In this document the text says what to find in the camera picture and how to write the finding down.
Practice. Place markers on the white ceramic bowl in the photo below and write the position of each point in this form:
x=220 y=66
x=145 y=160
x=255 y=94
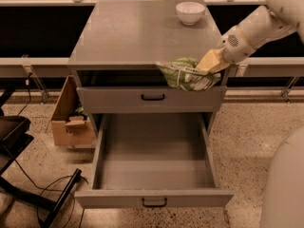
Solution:
x=189 y=13

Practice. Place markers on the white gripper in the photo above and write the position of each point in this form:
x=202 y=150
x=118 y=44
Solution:
x=235 y=47

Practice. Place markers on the grey drawer cabinet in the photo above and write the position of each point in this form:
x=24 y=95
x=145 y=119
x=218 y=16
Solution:
x=124 y=39

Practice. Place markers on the black upper drawer handle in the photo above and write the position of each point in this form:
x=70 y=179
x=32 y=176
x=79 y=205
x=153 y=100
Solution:
x=152 y=99

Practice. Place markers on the brown cardboard box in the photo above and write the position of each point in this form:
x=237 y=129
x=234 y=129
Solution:
x=70 y=125

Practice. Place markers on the grey metal railing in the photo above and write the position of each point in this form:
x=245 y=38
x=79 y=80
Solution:
x=251 y=67

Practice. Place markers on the grey open lower drawer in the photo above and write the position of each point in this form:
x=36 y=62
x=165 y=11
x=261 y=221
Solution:
x=153 y=156

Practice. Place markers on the black lower drawer handle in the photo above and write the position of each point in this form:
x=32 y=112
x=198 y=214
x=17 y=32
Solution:
x=154 y=203

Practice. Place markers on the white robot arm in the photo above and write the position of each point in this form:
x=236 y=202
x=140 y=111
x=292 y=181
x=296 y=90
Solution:
x=283 y=202

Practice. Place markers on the green jalapeno chip bag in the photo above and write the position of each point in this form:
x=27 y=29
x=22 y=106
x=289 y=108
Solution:
x=182 y=74

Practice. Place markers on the black office chair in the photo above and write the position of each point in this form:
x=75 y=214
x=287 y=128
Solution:
x=42 y=168

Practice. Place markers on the black drawer handle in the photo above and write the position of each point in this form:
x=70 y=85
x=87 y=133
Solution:
x=152 y=99
x=154 y=203

